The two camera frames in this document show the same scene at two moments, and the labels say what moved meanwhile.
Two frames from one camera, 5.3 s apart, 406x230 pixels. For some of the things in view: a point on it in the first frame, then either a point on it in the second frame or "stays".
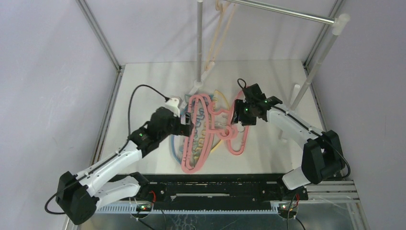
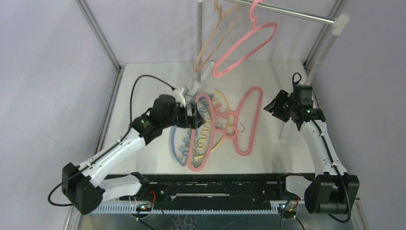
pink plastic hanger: (232, 131) to (237, 113)
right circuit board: (283, 211) stays
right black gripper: (236, 112) to (279, 105)
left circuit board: (143, 207) stays
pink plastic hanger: (229, 129) to (253, 5)
